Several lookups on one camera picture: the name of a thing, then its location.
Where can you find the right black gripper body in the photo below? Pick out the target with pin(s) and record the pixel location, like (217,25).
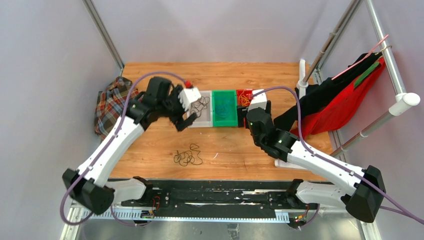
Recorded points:
(266,111)

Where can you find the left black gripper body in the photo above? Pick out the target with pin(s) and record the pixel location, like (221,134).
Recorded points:
(172,108)

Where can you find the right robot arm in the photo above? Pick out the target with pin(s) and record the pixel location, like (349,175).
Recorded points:
(358,190)

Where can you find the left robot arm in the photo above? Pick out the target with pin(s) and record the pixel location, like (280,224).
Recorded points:
(89,184)

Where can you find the white plastic bin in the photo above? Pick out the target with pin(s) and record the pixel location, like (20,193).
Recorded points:
(203,109)

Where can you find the red plastic bin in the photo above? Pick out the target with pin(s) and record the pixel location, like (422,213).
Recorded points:
(243,99)

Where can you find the green plastic bin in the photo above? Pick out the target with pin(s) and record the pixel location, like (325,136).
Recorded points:
(224,108)

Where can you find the black garment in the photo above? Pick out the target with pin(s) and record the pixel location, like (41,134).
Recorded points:
(319,96)

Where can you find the plaid cloth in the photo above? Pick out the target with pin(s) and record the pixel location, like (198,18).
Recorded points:
(110,105)

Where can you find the red garment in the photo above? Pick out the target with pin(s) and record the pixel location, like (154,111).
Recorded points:
(339,111)

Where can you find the metal clothes rack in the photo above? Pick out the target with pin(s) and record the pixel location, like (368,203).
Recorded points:
(403,100)

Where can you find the pink hanger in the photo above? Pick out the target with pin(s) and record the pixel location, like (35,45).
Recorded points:
(361,58)

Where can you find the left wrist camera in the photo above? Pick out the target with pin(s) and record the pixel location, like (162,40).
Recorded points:
(189,96)

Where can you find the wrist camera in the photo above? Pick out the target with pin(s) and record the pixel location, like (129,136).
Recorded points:
(189,96)
(258,101)

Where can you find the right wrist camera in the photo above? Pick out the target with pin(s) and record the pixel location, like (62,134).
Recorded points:
(258,101)

